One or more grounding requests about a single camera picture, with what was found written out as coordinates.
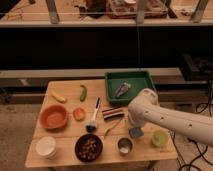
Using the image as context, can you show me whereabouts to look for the blue sponge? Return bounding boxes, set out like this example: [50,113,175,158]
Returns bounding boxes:
[129,127,144,138]

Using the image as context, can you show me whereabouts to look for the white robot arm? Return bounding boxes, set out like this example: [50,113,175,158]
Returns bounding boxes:
[128,88,213,136]

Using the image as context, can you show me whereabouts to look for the small metal cup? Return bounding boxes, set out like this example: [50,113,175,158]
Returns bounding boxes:
[117,138,133,155]

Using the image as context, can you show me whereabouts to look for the light green cup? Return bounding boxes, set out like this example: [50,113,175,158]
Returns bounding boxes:
[151,130,168,147]

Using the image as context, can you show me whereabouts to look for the white plastic cup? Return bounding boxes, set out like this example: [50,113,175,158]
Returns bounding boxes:
[35,136,56,159]

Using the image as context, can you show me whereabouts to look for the thin wooden spoon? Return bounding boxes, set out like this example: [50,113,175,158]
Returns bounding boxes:
[104,119,122,139]

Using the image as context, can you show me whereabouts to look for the striped dark block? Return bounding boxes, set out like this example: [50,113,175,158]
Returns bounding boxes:
[102,108,124,121]

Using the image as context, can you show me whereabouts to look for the grey object in tray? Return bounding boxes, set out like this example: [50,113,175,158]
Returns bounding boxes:
[115,82,131,98]

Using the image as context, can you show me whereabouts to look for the green plastic tray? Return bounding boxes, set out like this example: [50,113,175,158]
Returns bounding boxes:
[105,71,155,106]

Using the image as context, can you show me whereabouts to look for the dark bowl with food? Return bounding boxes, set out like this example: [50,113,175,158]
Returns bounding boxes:
[75,134,103,162]

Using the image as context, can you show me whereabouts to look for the orange toy fruit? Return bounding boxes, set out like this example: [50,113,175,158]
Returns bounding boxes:
[73,107,86,121]

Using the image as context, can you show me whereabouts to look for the green toy pepper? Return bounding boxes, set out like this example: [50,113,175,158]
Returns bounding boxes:
[80,85,87,102]

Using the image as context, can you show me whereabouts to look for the wooden table board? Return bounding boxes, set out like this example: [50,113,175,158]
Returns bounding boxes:
[25,79,177,168]

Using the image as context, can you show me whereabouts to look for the yellow toy banana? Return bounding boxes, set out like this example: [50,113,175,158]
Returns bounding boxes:
[51,93,67,103]

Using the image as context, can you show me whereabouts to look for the orange plastic bowl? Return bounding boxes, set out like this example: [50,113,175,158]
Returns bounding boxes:
[39,105,68,130]

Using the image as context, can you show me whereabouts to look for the black floor cables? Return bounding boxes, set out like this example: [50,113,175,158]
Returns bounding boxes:
[168,79,213,171]

